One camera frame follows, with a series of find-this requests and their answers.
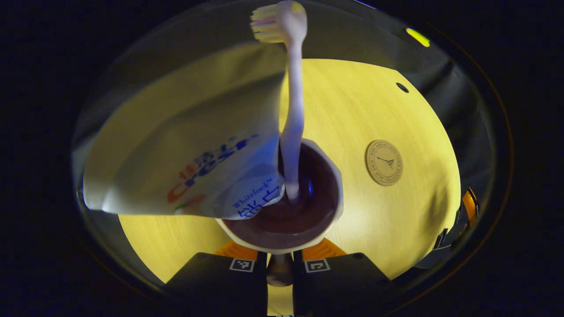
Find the beige cup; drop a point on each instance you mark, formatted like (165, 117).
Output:
(282, 224)

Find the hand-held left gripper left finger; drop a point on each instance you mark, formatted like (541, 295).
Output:
(220, 286)

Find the pink toothbrush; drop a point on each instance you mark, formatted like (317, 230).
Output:
(294, 97)

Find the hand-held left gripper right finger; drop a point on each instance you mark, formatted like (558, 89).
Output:
(339, 286)

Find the wooden desktop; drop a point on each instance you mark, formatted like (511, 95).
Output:
(352, 110)

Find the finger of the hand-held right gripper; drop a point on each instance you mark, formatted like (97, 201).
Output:
(469, 207)

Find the round wooden coaster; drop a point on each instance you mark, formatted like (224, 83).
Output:
(384, 162)

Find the small black bracket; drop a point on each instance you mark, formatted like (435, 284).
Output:
(440, 238)

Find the white toothpaste tube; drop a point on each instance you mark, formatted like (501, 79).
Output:
(185, 132)

